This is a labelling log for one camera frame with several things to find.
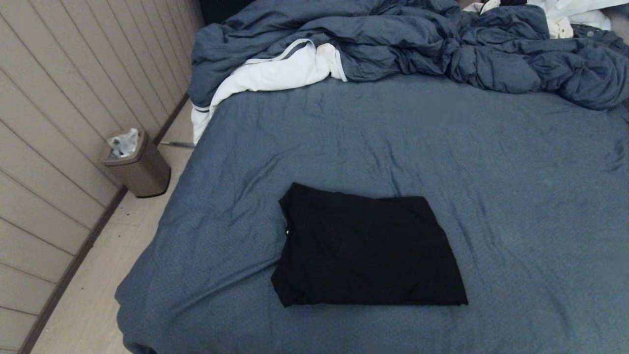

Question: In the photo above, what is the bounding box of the black moon print T-shirt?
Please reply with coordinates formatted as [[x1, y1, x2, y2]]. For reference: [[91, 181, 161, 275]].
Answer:
[[271, 182, 469, 308]]

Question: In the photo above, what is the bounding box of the white blanket grey stripe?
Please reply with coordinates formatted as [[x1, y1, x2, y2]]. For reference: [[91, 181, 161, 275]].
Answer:
[[191, 38, 348, 145]]

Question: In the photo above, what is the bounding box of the crumpled blue duvet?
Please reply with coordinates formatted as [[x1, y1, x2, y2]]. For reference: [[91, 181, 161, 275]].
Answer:
[[188, 0, 629, 111]]

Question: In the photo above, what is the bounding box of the brown trash bin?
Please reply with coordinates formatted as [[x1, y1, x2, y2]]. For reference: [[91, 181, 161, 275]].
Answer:
[[101, 129, 172, 198]]

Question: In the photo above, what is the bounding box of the black headboard panel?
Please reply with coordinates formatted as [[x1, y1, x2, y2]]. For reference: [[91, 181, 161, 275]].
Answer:
[[199, 0, 256, 26]]

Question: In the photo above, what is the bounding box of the clear plastic bin liner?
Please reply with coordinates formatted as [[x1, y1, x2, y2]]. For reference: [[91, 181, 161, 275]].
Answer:
[[107, 128, 140, 159]]

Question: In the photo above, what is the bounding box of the blue bed sheet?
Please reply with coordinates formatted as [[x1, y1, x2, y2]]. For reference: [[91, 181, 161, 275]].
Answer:
[[114, 74, 629, 354]]

